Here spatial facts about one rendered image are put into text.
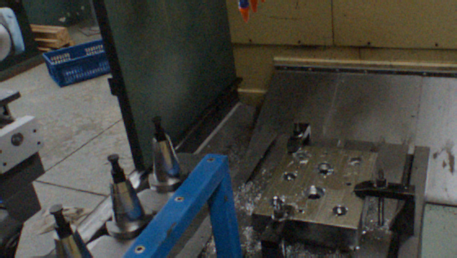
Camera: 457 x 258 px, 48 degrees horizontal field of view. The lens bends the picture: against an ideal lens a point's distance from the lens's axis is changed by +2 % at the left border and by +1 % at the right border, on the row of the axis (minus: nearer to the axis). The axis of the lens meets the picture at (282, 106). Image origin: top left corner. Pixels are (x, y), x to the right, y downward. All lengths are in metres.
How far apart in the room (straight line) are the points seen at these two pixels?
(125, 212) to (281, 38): 1.48
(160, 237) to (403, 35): 1.48
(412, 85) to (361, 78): 0.20
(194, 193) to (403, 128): 1.22
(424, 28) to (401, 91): 0.25
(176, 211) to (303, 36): 1.43
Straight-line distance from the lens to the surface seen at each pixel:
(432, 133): 1.88
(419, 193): 1.31
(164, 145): 0.80
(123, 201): 0.74
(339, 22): 2.03
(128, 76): 1.58
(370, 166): 1.23
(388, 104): 1.97
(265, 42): 2.15
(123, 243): 0.75
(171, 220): 0.74
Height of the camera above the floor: 1.67
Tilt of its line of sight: 26 degrees down
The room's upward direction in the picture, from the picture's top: 5 degrees counter-clockwise
